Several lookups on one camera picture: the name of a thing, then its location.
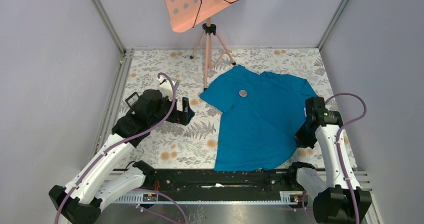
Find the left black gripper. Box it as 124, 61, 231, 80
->
149, 92, 194, 126

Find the blue t-shirt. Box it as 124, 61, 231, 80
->
200, 65, 316, 172

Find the round white pin badge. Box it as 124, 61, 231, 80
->
238, 90, 248, 98

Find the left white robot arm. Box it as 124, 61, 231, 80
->
48, 89, 195, 223

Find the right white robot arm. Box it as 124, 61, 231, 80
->
286, 97, 372, 223

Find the floral patterned table mat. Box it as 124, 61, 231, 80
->
105, 48, 358, 170

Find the pink music stand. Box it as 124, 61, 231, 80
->
164, 0, 240, 89

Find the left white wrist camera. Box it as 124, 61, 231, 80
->
157, 76, 180, 101

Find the black square frame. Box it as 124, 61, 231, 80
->
124, 92, 140, 108

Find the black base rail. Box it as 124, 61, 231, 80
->
115, 169, 303, 205

